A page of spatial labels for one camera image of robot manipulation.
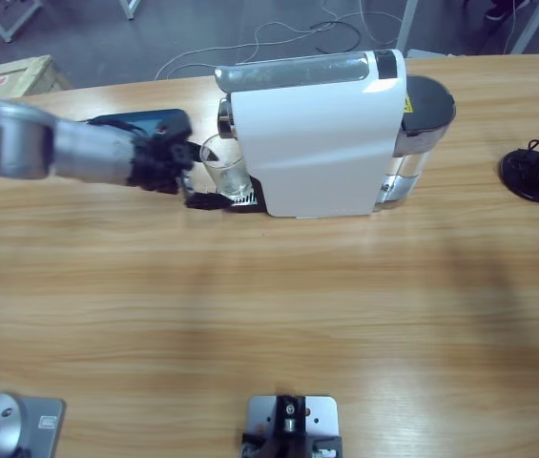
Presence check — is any black white sneaker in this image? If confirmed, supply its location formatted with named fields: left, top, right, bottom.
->
left=485, top=0, right=532, bottom=20

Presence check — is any black floor cable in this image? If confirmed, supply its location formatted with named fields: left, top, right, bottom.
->
left=312, top=20, right=363, bottom=54

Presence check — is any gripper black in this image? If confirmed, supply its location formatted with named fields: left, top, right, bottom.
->
left=129, top=133, right=232, bottom=212

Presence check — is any black desk lamp base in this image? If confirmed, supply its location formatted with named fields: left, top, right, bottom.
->
left=498, top=94, right=539, bottom=204

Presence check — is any white metal table frame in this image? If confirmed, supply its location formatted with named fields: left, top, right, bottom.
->
left=0, top=0, right=44, bottom=44
left=118, top=0, right=145, bottom=21

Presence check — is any white metal table leg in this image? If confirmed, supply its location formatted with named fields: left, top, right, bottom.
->
left=395, top=0, right=418, bottom=54
left=508, top=0, right=539, bottom=56

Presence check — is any white capsule coffee machine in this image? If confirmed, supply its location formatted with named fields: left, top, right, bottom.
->
left=214, top=47, right=457, bottom=221

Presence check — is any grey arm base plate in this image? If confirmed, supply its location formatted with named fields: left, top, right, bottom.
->
left=0, top=390, right=68, bottom=458

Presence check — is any wooden crate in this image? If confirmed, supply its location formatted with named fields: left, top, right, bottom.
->
left=0, top=54, right=73, bottom=100

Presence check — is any centre metal mount plate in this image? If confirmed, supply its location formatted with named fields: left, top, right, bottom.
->
left=239, top=393, right=344, bottom=458

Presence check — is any thin white floor cable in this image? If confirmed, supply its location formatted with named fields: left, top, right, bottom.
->
left=154, top=0, right=361, bottom=82
left=358, top=0, right=404, bottom=45

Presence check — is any teal plastic tray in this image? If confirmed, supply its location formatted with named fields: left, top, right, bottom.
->
left=85, top=108, right=189, bottom=139

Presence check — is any clear drinking glass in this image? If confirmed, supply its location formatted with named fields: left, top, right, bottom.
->
left=199, top=133, right=251, bottom=200

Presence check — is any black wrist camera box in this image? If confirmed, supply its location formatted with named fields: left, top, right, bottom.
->
left=155, top=114, right=193, bottom=143

